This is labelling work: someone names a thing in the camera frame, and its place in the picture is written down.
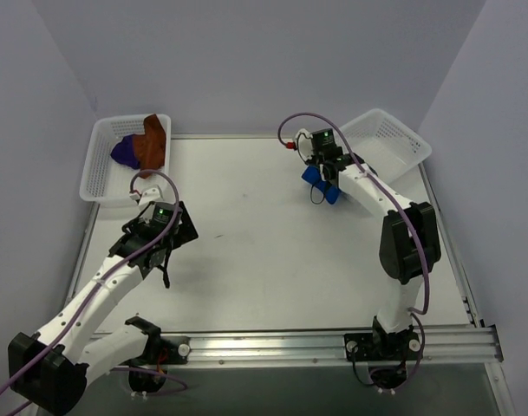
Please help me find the bright blue towel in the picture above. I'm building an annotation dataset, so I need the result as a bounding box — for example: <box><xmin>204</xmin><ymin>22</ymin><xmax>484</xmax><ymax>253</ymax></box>
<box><xmin>301</xmin><ymin>166</ymin><xmax>341</xmax><ymax>205</ymax></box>

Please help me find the brown towel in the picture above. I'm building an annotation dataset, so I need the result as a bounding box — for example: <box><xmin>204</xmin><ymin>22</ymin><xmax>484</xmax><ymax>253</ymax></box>
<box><xmin>133</xmin><ymin>114</ymin><xmax>166</xmax><ymax>170</ymax></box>

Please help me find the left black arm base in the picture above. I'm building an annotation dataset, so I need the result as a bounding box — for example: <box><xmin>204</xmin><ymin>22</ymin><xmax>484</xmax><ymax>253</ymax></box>
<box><xmin>124</xmin><ymin>316</ymin><xmax>191</xmax><ymax>395</ymax></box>

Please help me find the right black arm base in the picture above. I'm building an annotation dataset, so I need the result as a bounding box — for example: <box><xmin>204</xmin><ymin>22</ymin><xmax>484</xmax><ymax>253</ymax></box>
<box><xmin>343</xmin><ymin>322</ymin><xmax>425</xmax><ymax>394</ymax></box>

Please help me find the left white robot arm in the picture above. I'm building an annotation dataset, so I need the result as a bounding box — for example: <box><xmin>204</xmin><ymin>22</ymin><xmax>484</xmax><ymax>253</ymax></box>
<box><xmin>8</xmin><ymin>202</ymin><xmax>198</xmax><ymax>415</ymax></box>

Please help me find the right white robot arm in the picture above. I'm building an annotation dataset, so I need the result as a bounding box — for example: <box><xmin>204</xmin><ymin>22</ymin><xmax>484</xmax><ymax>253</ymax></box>
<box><xmin>296</xmin><ymin>129</ymin><xmax>441</xmax><ymax>335</ymax></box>

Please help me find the right white plastic basket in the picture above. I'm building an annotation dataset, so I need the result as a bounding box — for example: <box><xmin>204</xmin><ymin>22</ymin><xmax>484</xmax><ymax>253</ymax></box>
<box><xmin>340</xmin><ymin>108</ymin><xmax>432</xmax><ymax>184</ymax></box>

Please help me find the white plastic basket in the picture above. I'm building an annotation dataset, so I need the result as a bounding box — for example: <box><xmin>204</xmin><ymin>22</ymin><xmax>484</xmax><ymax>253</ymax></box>
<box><xmin>79</xmin><ymin>113</ymin><xmax>173</xmax><ymax>207</ymax></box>
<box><xmin>340</xmin><ymin>108</ymin><xmax>432</xmax><ymax>184</ymax></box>

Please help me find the left white plastic basket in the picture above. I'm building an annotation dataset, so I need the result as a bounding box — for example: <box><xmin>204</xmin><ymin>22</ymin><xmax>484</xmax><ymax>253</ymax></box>
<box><xmin>79</xmin><ymin>113</ymin><xmax>173</xmax><ymax>207</ymax></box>

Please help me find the purple towel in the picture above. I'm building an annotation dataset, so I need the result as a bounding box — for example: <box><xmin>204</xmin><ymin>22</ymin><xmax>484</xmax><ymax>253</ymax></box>
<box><xmin>110</xmin><ymin>134</ymin><xmax>140</xmax><ymax>170</ymax></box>

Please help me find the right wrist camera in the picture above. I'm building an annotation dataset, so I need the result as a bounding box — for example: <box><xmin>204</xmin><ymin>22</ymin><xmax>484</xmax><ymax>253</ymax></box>
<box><xmin>286</xmin><ymin>129</ymin><xmax>312</xmax><ymax>164</ymax></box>

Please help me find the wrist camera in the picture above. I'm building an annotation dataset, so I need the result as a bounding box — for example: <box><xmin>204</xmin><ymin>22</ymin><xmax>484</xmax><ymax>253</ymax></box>
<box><xmin>129</xmin><ymin>185</ymin><xmax>164</xmax><ymax>208</ymax></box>
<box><xmin>286</xmin><ymin>129</ymin><xmax>312</xmax><ymax>164</ymax></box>

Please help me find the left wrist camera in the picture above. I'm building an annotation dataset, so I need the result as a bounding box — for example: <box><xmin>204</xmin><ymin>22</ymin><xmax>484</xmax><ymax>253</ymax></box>
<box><xmin>129</xmin><ymin>185</ymin><xmax>164</xmax><ymax>208</ymax></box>

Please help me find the aluminium front rail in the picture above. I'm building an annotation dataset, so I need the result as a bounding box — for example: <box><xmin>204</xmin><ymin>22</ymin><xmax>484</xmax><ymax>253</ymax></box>
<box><xmin>32</xmin><ymin>327</ymin><xmax>503</xmax><ymax>372</ymax></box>

